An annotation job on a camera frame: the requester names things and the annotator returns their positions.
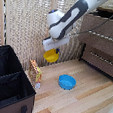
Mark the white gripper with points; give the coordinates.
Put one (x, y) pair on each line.
(55, 43)

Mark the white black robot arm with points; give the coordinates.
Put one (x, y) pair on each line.
(66, 20)

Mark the patterned red yellow carton box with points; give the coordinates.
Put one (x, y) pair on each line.
(34, 73)

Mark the yellow plastic bowl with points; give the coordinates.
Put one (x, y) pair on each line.
(51, 57)

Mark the blue plastic bowl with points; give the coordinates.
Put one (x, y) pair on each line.
(67, 82)

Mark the wide wooden screen post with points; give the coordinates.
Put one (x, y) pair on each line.
(53, 1)

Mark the black fabric storage box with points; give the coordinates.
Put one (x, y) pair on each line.
(5, 83)

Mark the woven bamboo screen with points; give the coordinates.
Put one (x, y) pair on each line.
(26, 22)

